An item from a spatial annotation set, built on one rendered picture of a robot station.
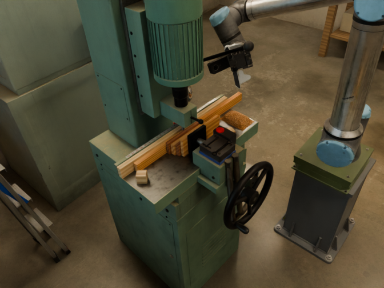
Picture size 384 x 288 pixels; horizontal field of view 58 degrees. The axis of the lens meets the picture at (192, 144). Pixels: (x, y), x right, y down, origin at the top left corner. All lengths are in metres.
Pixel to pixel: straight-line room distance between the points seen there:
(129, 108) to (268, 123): 1.77
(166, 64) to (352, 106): 0.71
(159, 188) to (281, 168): 1.50
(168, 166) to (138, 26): 0.51
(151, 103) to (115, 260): 1.12
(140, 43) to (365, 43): 0.74
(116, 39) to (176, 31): 0.26
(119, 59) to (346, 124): 0.90
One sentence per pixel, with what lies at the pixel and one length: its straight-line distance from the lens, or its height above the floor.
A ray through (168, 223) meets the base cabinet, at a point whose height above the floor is 0.66.
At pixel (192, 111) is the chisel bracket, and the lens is 1.29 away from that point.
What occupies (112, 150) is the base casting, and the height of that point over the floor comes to 0.80.
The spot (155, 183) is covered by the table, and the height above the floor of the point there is 0.90.
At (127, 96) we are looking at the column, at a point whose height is 1.08.
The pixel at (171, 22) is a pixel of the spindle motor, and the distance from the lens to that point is 1.06.
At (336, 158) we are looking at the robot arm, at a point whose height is 0.81.
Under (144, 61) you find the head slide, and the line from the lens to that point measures 1.24.
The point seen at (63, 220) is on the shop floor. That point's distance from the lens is 2.44.
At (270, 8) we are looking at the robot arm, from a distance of 1.51.
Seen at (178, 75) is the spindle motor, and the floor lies 1.24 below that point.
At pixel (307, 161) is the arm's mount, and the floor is 0.64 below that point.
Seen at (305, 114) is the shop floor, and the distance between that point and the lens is 3.15.
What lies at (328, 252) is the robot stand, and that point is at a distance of 2.20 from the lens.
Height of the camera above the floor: 1.81
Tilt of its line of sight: 41 degrees down
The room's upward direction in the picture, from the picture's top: 3 degrees counter-clockwise
